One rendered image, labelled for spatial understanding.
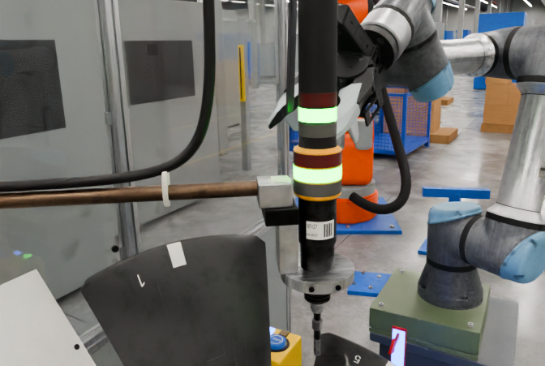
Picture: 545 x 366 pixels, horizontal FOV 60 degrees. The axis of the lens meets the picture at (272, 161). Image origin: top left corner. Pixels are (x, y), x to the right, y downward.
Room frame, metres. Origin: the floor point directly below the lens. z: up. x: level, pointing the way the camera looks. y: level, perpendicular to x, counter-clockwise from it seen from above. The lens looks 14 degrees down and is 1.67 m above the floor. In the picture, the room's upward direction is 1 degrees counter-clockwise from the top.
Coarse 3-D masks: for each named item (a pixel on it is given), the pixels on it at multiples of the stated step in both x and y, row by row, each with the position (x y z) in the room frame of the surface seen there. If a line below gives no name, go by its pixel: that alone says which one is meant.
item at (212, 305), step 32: (160, 256) 0.53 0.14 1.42; (192, 256) 0.54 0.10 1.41; (224, 256) 0.54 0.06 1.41; (256, 256) 0.55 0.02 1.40; (96, 288) 0.49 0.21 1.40; (128, 288) 0.50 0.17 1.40; (160, 288) 0.50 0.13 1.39; (192, 288) 0.50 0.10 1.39; (224, 288) 0.51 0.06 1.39; (256, 288) 0.52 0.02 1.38; (128, 320) 0.47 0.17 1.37; (160, 320) 0.48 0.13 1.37; (192, 320) 0.48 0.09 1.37; (224, 320) 0.48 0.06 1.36; (256, 320) 0.48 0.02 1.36; (128, 352) 0.45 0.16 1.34; (160, 352) 0.45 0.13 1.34; (192, 352) 0.45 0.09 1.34; (224, 352) 0.45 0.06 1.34; (256, 352) 0.46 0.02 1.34
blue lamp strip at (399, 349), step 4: (396, 332) 0.71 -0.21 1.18; (400, 332) 0.71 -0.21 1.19; (404, 332) 0.71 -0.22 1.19; (400, 336) 0.71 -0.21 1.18; (404, 336) 0.70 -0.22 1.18; (400, 340) 0.71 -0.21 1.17; (404, 340) 0.70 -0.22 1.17; (400, 344) 0.71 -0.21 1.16; (404, 344) 0.70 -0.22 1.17; (396, 348) 0.71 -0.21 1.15; (400, 348) 0.71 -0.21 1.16; (404, 348) 0.71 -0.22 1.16; (396, 352) 0.71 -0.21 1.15; (400, 352) 0.71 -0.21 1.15; (392, 356) 0.71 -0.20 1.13; (396, 356) 0.71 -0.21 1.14; (400, 356) 0.71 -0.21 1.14; (392, 360) 0.71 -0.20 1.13; (396, 360) 0.71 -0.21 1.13; (400, 360) 0.71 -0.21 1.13; (396, 364) 0.71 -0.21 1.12; (400, 364) 0.71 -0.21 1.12
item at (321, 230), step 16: (304, 208) 0.40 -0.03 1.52; (320, 208) 0.39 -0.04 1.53; (336, 208) 0.40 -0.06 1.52; (304, 224) 0.40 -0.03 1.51; (320, 224) 0.39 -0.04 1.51; (336, 224) 0.41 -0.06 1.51; (304, 240) 0.40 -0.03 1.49; (320, 240) 0.39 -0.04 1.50; (336, 240) 0.41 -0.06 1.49; (304, 256) 0.40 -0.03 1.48; (320, 256) 0.39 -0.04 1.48; (320, 272) 0.39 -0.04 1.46
